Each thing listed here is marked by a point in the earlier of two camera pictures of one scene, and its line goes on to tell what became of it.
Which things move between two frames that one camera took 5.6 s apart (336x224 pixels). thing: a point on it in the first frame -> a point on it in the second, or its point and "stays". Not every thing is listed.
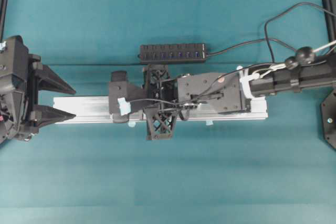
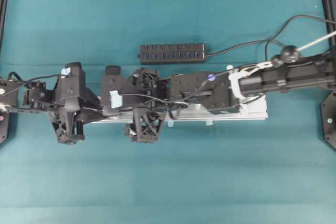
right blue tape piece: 209,123 stays
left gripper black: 18,95 -> 70,95
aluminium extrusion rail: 96,110 stays
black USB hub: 172,53 stays
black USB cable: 266,39 -> 268,41
